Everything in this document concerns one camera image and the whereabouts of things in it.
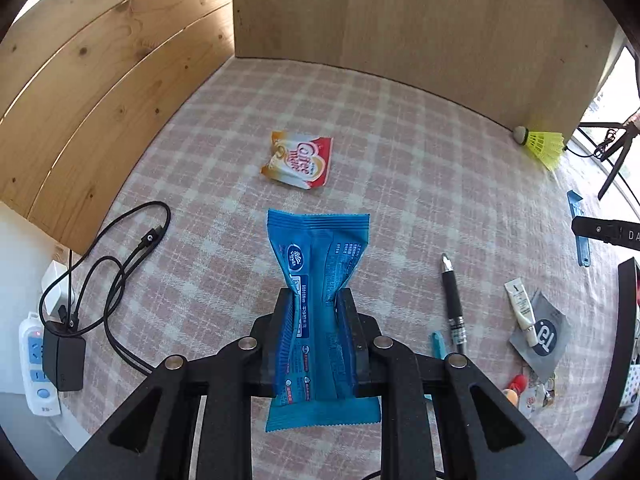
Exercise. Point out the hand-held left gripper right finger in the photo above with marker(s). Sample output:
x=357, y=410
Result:
x=347, y=330

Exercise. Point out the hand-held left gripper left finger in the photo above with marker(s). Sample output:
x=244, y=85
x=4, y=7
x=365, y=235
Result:
x=282, y=330

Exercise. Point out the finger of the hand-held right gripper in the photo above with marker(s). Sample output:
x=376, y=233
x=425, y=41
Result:
x=600, y=230

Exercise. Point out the blue snack packet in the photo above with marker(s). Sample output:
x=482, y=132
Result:
x=320, y=260

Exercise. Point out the black storage box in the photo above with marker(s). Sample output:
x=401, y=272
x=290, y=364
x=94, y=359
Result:
x=622, y=335

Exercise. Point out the white orange creamer sachet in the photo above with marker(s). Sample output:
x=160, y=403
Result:
x=300, y=157

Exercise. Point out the blue plastic strip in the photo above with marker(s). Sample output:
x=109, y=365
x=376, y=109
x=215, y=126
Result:
x=582, y=255

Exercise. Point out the black tripod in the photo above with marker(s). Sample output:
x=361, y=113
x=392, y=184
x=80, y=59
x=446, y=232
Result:
x=612, y=170

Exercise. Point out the small teal plastic clip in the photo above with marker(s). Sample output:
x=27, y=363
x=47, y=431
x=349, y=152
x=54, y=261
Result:
x=437, y=342

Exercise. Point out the yellow shuttlecock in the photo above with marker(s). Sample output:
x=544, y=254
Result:
x=545, y=145

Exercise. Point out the small white cream tube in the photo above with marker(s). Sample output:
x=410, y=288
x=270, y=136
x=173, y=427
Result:
x=520, y=305

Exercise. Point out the black pen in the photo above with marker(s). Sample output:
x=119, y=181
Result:
x=454, y=300

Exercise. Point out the grey foil sachet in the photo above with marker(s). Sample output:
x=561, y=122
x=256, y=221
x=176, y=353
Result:
x=547, y=335

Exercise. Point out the pink plaid tablecloth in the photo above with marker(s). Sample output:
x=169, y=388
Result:
x=400, y=170

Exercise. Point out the small white printed packet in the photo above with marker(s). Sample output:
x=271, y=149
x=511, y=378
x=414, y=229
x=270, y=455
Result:
x=537, y=395

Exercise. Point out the small red orange toy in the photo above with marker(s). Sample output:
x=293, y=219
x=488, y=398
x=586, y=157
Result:
x=515, y=387

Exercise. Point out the white power strip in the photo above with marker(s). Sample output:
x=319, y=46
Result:
x=32, y=350

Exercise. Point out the light wooden board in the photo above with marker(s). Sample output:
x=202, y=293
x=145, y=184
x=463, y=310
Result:
x=425, y=20

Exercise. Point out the pine plank panel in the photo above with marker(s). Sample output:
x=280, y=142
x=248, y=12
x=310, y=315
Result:
x=100, y=85

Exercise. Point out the white wall charger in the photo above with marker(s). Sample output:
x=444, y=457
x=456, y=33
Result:
x=55, y=285

